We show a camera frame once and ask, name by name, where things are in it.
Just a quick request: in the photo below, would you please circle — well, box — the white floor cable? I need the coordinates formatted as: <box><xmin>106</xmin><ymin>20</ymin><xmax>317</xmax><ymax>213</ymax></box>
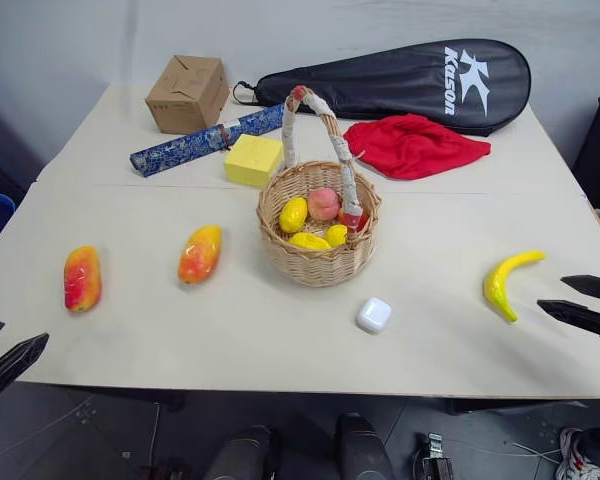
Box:
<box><xmin>512</xmin><ymin>441</ymin><xmax>564</xmax><ymax>460</ymax></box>

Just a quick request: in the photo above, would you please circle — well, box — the brown cardboard box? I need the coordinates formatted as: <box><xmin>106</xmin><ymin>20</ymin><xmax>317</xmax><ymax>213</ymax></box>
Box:
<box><xmin>145</xmin><ymin>54</ymin><xmax>231</xmax><ymax>135</ymax></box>

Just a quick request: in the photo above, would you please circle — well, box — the black Kason racket bag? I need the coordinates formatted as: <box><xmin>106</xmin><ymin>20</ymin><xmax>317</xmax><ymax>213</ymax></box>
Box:
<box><xmin>232</xmin><ymin>38</ymin><xmax>532</xmax><ymax>137</ymax></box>

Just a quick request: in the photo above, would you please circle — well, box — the large yellow lemon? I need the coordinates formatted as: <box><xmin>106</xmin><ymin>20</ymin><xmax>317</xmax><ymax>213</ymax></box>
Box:
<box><xmin>278</xmin><ymin>197</ymin><xmax>309</xmax><ymax>234</ymax></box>

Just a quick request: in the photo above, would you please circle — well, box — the small yellow lemon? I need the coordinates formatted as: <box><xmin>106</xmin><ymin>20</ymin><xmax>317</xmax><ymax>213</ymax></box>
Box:
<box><xmin>323</xmin><ymin>224</ymin><xmax>350</xmax><ymax>249</ymax></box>

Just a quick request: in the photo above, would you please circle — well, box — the blue patterned rolled scroll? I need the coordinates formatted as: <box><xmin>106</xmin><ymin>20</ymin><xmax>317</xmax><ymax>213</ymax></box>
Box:
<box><xmin>129</xmin><ymin>103</ymin><xmax>286</xmax><ymax>179</ymax></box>

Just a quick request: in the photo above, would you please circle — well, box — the wicker basket with wrapped handle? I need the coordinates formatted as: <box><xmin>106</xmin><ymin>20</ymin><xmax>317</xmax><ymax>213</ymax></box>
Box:
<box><xmin>256</xmin><ymin>84</ymin><xmax>383</xmax><ymax>289</ymax></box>

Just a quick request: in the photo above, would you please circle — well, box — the red cloth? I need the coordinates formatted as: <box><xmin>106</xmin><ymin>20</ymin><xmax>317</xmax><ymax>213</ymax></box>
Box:
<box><xmin>343</xmin><ymin>113</ymin><xmax>492</xmax><ymax>181</ymax></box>

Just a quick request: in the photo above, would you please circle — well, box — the yellow banana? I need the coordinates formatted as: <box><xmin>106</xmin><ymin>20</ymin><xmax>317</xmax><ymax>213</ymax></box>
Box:
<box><xmin>483</xmin><ymin>250</ymin><xmax>547</xmax><ymax>324</ymax></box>

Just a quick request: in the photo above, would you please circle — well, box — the yellow oblong fruit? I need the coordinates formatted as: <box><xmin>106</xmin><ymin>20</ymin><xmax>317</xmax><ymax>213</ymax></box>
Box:
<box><xmin>288</xmin><ymin>232</ymin><xmax>333</xmax><ymax>252</ymax></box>

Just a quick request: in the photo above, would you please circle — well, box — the yellow sponge block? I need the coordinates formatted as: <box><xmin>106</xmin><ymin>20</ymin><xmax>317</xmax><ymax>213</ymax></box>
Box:
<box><xmin>223</xmin><ymin>133</ymin><xmax>285</xmax><ymax>189</ymax></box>

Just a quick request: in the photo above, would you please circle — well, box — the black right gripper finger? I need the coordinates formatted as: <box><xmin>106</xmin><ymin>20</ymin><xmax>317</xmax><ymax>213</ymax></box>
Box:
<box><xmin>561</xmin><ymin>274</ymin><xmax>600</xmax><ymax>304</ymax></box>
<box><xmin>537</xmin><ymin>299</ymin><xmax>600</xmax><ymax>349</ymax></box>

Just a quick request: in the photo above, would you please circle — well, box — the pink peach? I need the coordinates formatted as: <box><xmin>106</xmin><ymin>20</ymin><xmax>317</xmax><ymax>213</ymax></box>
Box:
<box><xmin>307</xmin><ymin>187</ymin><xmax>341</xmax><ymax>223</ymax></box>

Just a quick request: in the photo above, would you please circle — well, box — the metal clamp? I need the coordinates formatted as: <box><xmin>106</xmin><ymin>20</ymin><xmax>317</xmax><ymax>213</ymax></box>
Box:
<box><xmin>413</xmin><ymin>432</ymin><xmax>456</xmax><ymax>480</ymax></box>

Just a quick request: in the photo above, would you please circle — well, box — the dark rounded shape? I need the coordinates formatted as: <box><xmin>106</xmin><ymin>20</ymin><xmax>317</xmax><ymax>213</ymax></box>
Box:
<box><xmin>204</xmin><ymin>424</ymin><xmax>282</xmax><ymax>480</ymax></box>
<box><xmin>334</xmin><ymin>412</ymin><xmax>396</xmax><ymax>480</ymax></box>

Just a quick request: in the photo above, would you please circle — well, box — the white earbud case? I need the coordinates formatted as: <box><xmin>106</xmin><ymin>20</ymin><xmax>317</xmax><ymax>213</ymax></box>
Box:
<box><xmin>355</xmin><ymin>297</ymin><xmax>393</xmax><ymax>333</ymax></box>

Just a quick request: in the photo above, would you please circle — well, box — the red yellow mango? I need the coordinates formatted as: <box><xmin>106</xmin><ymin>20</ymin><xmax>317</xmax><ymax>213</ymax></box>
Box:
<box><xmin>63</xmin><ymin>245</ymin><xmax>103</xmax><ymax>314</ymax></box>
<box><xmin>178</xmin><ymin>225</ymin><xmax>223</xmax><ymax>286</ymax></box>

